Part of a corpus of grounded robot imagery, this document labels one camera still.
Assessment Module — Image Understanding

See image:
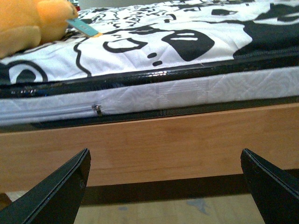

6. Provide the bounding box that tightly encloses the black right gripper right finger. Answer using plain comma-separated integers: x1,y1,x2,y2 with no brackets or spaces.
241,148,299,224

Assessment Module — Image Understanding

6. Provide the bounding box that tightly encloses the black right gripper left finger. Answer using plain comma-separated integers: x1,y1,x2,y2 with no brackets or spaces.
0,149,91,224

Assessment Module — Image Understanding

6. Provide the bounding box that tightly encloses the black white patterned mattress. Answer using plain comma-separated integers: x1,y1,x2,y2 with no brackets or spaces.
0,0,299,126

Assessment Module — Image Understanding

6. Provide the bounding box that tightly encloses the teal toy tag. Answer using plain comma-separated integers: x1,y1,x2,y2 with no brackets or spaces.
66,18,102,37

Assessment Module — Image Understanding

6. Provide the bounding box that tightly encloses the orange plush toy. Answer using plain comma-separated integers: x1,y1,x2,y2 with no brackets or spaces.
0,0,78,58

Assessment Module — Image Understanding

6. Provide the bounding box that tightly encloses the wooden bed frame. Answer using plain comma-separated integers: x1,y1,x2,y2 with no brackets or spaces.
0,103,299,193

